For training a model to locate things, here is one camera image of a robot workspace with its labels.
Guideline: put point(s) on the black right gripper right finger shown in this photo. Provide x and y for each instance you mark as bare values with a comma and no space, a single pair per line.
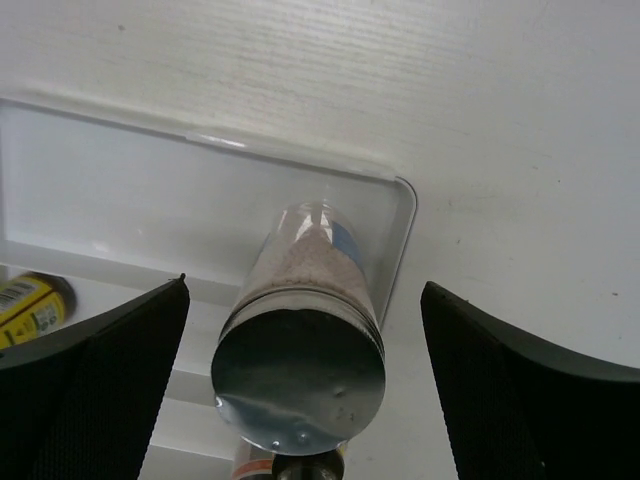
517,406

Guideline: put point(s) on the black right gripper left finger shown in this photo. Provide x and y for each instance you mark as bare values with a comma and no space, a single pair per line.
82,402

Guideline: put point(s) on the small yellow label bottle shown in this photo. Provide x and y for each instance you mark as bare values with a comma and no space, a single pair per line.
34,304

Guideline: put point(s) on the tall white jar blue label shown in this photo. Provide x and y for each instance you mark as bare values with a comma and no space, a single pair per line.
299,368

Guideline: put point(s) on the short jar orange label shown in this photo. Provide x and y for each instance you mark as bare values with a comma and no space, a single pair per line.
252,463

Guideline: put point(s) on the white divided tray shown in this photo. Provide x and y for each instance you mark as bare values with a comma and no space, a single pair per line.
118,204

